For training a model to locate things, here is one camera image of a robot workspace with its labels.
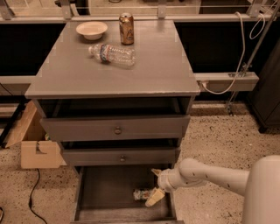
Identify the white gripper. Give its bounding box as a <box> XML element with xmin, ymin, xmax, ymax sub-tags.
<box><xmin>145</xmin><ymin>168</ymin><xmax>185</xmax><ymax>207</ymax></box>

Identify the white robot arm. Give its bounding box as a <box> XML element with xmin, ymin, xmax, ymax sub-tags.
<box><xmin>145</xmin><ymin>155</ymin><xmax>280</xmax><ymax>224</ymax></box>

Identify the grey middle drawer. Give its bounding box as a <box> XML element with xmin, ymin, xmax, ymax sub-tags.
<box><xmin>62</xmin><ymin>147</ymin><xmax>180</xmax><ymax>166</ymax></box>

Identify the grey drawer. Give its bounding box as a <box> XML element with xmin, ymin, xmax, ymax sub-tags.
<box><xmin>62</xmin><ymin>147</ymin><xmax>180</xmax><ymax>166</ymax></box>
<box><xmin>70</xmin><ymin>164</ymin><xmax>185</xmax><ymax>224</ymax></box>
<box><xmin>40</xmin><ymin>115</ymin><xmax>190</xmax><ymax>142</ymax></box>

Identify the grey bottom drawer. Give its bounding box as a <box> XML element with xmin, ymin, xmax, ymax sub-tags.
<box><xmin>70</xmin><ymin>164</ymin><xmax>185</xmax><ymax>224</ymax></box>

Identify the grey top drawer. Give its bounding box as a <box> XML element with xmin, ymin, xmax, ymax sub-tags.
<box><xmin>40</xmin><ymin>115</ymin><xmax>190</xmax><ymax>142</ymax></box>

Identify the grey drawer cabinet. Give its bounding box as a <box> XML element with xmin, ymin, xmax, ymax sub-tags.
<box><xmin>24</xmin><ymin>19</ymin><xmax>201</xmax><ymax>224</ymax></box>

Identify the brown soda can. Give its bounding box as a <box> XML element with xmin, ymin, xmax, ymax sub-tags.
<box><xmin>119</xmin><ymin>12</ymin><xmax>134</xmax><ymax>45</ymax></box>

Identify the cardboard box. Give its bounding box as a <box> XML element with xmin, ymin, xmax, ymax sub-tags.
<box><xmin>5</xmin><ymin>101</ymin><xmax>66</xmax><ymax>169</ymax></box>

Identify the dark grey cabinet right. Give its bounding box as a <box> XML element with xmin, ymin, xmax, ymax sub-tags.
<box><xmin>248</xmin><ymin>40</ymin><xmax>280</xmax><ymax>133</ymax></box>

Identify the clear plastic water bottle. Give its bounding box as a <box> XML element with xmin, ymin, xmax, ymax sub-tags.
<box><xmin>88</xmin><ymin>44</ymin><xmax>136</xmax><ymax>67</ymax></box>

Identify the metal pole stand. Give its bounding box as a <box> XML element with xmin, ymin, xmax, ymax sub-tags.
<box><xmin>225</xmin><ymin>0</ymin><xmax>280</xmax><ymax>116</ymax></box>

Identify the white bowl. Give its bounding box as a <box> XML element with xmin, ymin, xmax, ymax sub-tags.
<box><xmin>76</xmin><ymin>21</ymin><xmax>108</xmax><ymax>40</ymax></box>

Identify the black floor cable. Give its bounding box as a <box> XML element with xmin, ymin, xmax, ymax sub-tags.
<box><xmin>27</xmin><ymin>168</ymin><xmax>47</xmax><ymax>224</ymax></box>

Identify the grey rail beam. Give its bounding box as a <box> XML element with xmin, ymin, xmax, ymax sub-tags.
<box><xmin>194</xmin><ymin>72</ymin><xmax>259</xmax><ymax>93</ymax></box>

